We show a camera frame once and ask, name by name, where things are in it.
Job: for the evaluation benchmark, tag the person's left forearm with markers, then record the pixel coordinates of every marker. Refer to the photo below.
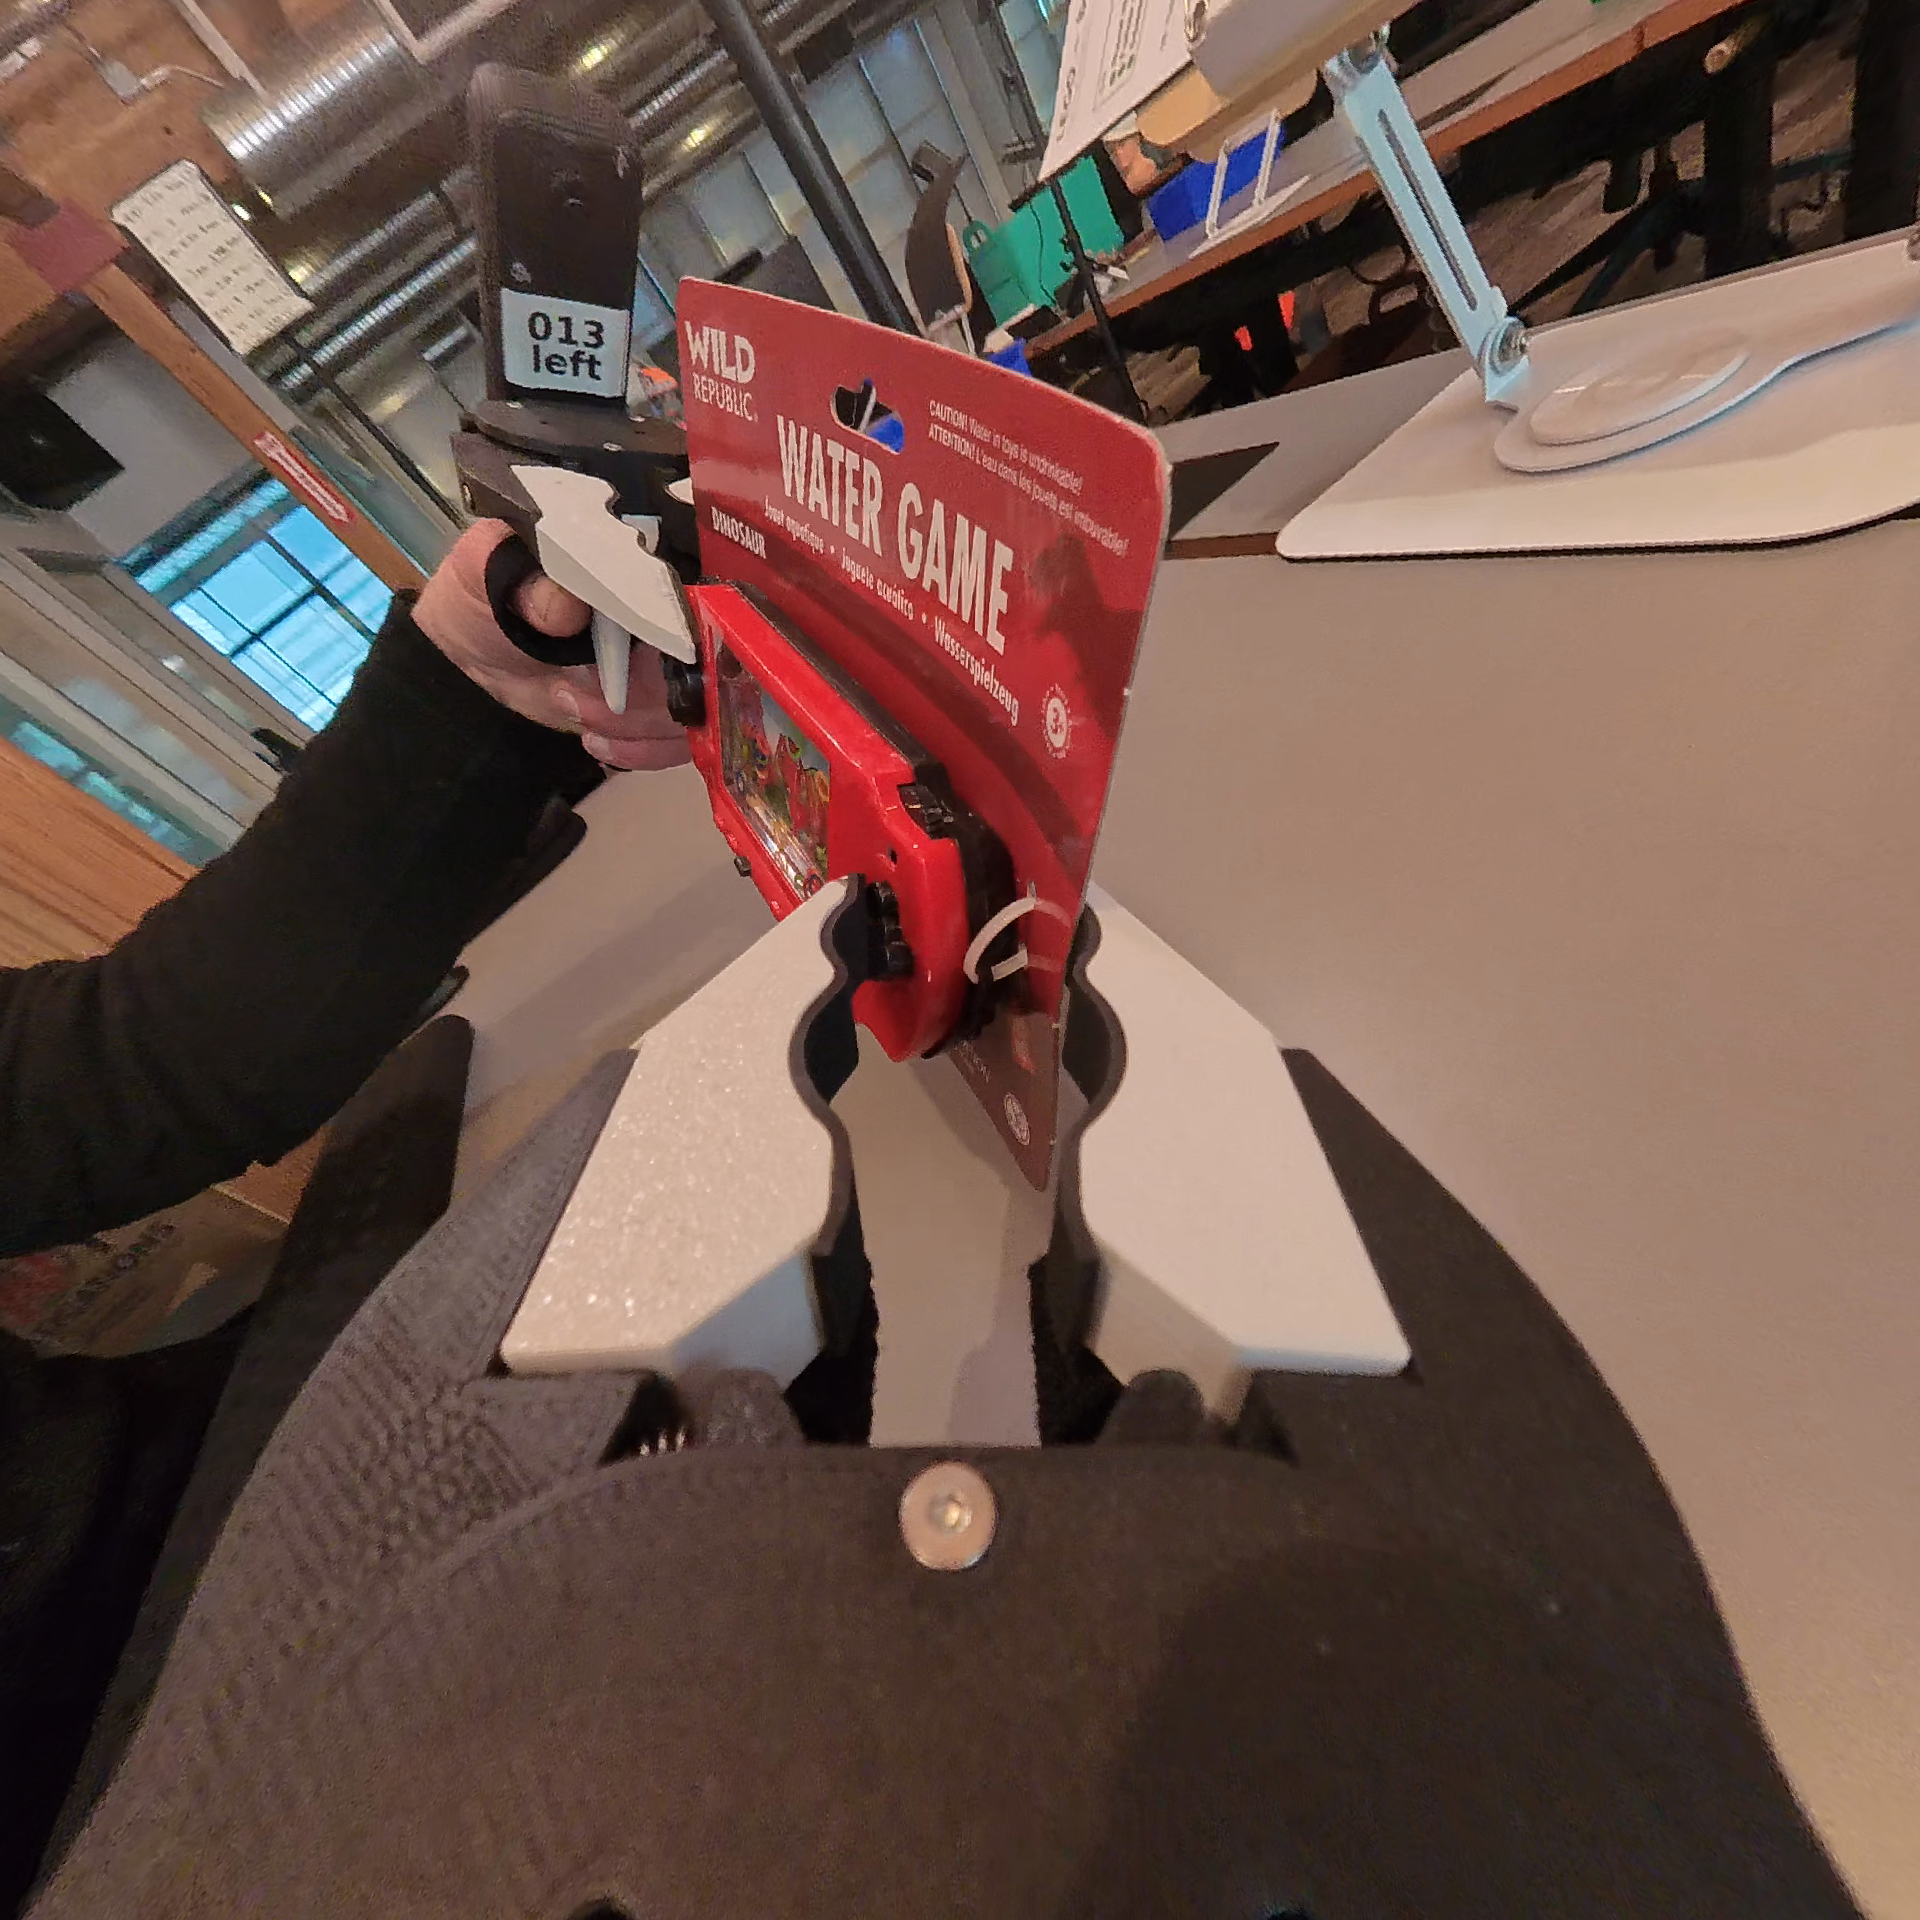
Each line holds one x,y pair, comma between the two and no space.
271,931

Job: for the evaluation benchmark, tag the wooden table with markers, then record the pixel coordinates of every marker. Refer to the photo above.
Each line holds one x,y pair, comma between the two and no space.
1155,271

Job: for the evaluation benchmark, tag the printed paper sheet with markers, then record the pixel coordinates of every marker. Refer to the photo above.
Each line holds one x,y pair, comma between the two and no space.
1118,77

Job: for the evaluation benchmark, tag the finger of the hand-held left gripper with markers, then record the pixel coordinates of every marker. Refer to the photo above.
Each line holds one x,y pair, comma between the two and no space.
642,528
599,563

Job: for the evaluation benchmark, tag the red handheld toy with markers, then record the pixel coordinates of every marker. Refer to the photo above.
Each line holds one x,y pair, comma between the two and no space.
931,494

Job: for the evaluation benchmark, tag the person's black clothing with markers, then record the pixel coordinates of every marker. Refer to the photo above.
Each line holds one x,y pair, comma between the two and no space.
75,1576

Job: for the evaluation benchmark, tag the black desk mat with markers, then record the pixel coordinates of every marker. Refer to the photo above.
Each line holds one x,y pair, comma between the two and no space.
1224,488

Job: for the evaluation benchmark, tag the white printed chart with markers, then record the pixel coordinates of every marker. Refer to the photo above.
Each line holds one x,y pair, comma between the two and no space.
210,254

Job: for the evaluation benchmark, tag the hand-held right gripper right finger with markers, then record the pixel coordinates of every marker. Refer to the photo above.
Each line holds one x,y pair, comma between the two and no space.
1230,1200

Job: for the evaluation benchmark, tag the green tote bag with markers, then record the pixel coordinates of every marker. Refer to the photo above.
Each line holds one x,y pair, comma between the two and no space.
1036,248

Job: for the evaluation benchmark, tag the small white stand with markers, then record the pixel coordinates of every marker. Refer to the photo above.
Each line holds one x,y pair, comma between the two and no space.
1252,212

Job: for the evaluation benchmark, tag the printed cardboard box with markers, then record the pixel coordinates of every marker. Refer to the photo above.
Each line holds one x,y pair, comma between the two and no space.
150,1277

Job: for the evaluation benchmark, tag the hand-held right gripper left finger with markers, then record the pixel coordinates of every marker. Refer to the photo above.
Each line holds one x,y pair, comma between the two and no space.
674,1200

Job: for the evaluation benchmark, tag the black pole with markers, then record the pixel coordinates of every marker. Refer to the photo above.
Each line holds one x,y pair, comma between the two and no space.
796,136

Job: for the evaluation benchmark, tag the person's left hand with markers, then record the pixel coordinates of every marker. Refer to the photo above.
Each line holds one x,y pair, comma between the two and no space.
457,645

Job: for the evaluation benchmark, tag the small blue bin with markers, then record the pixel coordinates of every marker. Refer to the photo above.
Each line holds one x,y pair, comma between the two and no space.
1185,201

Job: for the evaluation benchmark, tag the black tripod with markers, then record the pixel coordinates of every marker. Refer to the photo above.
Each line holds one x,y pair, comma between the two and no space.
1092,308

